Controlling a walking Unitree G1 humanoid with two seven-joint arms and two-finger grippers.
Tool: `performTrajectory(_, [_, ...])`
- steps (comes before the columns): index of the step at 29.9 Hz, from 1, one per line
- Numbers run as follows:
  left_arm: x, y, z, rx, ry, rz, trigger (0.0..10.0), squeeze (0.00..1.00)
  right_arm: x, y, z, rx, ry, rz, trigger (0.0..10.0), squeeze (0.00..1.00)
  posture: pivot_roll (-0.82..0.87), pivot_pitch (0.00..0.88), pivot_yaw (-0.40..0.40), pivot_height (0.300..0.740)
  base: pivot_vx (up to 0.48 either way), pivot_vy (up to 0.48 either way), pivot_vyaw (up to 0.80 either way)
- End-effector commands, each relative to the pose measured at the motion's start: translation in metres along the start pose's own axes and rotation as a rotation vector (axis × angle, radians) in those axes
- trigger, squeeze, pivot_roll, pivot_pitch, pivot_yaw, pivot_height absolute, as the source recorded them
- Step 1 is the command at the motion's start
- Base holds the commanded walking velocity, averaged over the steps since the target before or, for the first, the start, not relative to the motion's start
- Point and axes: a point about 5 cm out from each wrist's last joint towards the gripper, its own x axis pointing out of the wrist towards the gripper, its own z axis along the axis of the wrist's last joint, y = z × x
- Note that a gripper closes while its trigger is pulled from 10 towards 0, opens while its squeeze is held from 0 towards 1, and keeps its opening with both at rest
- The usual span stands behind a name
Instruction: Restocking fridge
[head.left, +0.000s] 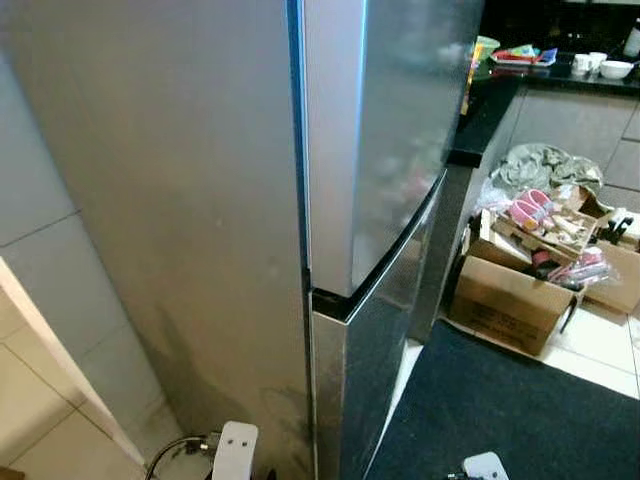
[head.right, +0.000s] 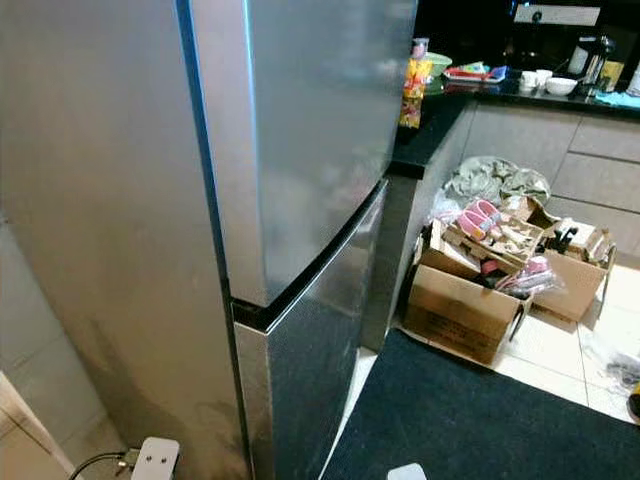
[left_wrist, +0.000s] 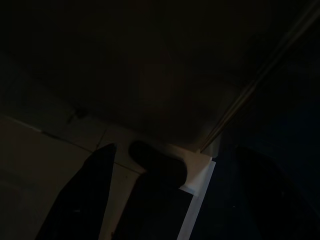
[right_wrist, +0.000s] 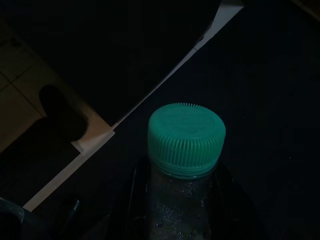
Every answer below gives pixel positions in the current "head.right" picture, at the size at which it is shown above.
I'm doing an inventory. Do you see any red tray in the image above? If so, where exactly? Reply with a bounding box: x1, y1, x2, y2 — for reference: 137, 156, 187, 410
443, 61, 509, 84

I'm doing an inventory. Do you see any olive crumpled bag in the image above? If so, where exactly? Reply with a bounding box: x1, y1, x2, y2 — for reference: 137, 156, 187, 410
443, 155, 552, 208

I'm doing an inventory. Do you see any clear plastic floor bag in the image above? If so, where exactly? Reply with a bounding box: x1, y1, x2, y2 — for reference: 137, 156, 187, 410
585, 330, 640, 393

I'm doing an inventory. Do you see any black steel kettle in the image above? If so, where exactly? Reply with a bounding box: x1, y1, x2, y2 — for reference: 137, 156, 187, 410
568, 36, 617, 97

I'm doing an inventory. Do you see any grey socket panel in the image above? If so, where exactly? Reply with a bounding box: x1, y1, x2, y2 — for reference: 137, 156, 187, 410
513, 4, 602, 27

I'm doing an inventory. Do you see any silver fridge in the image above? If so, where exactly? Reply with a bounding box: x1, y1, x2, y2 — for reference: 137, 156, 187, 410
0, 0, 418, 480

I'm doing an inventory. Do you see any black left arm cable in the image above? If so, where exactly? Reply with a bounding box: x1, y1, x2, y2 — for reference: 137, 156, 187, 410
72, 451, 136, 480

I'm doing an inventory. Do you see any blue cloth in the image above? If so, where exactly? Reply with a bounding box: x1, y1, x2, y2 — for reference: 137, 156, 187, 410
594, 90, 640, 109

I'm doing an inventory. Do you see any silver fridge door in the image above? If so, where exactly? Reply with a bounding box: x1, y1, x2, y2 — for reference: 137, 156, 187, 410
232, 180, 391, 480
185, 0, 419, 308

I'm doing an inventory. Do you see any green plastic bowl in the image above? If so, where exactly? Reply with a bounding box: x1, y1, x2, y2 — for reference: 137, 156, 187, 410
424, 52, 454, 79

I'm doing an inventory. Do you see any small white bowl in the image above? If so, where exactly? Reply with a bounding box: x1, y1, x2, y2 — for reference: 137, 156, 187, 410
545, 77, 579, 97

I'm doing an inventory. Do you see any black kitchen countertop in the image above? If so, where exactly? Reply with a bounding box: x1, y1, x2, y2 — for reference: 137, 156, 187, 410
390, 70, 640, 181

